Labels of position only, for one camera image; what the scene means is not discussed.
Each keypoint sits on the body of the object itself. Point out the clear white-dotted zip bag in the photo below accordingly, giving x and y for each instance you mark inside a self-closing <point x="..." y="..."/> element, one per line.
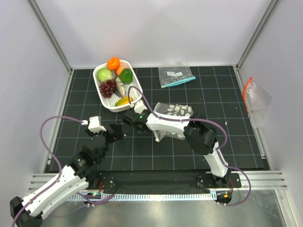
<point x="174" y="110"/>

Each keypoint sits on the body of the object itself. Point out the grey toy fish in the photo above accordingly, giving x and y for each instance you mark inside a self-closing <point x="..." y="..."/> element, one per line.
<point x="120" y="88"/>

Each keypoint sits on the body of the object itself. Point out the aluminium front rail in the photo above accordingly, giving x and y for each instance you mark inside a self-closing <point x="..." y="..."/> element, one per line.
<point x="268" y="180"/>

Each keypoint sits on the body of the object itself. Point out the clear orange-zipper bag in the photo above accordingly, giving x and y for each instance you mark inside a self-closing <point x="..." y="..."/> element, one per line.
<point x="257" y="101"/>

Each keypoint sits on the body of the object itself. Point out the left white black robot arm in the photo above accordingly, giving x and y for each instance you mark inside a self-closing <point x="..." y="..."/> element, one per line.
<point x="79" y="174"/>

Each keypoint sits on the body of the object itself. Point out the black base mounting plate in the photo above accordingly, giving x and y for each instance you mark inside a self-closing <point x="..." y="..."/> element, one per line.
<point x="152" y="180"/>

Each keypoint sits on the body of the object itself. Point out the peach toy fruit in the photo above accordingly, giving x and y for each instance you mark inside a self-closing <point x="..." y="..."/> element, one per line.
<point x="119" y="70"/>

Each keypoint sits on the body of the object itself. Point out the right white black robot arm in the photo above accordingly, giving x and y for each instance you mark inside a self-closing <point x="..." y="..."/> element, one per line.
<point x="203" y="136"/>

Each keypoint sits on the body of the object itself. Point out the yellow green toy mango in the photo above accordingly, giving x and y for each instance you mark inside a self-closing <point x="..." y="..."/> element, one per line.
<point x="124" y="101"/>

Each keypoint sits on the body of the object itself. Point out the green toy bell pepper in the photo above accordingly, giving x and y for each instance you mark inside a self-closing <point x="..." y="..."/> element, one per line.
<point x="126" y="76"/>

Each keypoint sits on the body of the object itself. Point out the dark red toy grapes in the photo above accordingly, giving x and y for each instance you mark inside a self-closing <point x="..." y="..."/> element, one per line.
<point x="107" y="88"/>

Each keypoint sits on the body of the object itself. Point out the orange toy fruit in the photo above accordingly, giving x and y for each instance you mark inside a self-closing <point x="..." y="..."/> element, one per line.
<point x="113" y="63"/>

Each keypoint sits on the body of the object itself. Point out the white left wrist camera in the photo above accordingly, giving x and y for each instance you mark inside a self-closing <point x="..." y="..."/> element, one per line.
<point x="94" y="126"/>

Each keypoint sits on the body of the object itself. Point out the clear blue-zipper bag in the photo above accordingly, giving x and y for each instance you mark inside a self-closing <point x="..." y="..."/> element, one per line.
<point x="175" y="74"/>

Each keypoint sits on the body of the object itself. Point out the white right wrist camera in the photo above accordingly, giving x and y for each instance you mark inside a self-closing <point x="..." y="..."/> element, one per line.
<point x="138" y="107"/>

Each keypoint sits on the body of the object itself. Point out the green toy cabbage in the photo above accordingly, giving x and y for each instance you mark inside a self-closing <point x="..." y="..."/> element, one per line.
<point x="104" y="75"/>

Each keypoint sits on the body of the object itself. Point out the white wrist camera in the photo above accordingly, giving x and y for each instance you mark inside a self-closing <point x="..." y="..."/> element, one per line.
<point x="94" y="126"/>
<point x="138" y="107"/>

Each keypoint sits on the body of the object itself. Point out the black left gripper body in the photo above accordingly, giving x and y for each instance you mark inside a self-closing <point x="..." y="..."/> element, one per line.
<point x="111" y="136"/>

